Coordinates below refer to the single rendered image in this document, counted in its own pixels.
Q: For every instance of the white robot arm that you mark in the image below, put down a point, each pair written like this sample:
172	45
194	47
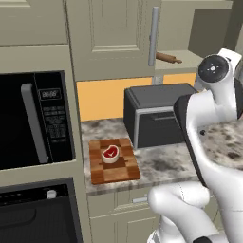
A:
215	164

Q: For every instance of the red raw meat steak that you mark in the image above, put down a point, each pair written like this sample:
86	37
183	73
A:
110	153

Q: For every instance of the brown checkered cutting board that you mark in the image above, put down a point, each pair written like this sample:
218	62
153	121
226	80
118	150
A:
113	163

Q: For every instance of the brown wooden rolling pin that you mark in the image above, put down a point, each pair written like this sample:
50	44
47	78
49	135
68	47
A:
167	58

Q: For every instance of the beige base cabinet drawer front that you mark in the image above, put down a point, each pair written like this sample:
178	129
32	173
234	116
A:
120	201

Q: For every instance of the beige base cabinet door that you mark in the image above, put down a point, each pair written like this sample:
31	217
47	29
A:
126	229

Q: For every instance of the dark grey toaster oven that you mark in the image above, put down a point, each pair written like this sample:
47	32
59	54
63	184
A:
155	117

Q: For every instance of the black microwave oven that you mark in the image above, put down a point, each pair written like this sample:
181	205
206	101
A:
31	120

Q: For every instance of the white oven knob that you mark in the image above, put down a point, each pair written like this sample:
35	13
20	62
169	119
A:
51	194

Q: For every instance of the beige wall cabinet door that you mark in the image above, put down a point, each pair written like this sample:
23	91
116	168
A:
110	38

